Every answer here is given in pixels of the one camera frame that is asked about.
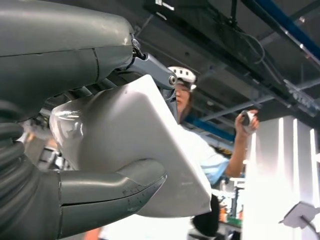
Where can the blue overhead beam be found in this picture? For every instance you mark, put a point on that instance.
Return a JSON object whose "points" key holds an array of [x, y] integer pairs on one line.
{"points": [[287, 21], [212, 130]]}

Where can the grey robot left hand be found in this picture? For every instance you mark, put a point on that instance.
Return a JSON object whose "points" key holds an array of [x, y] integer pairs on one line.
{"points": [[62, 33]]}

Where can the white VR headset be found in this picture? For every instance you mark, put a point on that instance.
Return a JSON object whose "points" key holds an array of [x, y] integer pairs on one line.
{"points": [[185, 75]]}

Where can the white block with light strip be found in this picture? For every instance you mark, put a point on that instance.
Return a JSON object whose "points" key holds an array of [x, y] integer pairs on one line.
{"points": [[265, 185]]}

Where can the person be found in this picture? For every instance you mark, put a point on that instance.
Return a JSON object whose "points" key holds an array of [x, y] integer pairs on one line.
{"points": [[207, 155], [206, 218]]}

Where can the grey panel on stand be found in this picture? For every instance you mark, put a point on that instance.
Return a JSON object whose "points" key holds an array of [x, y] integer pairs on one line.
{"points": [[297, 215]]}

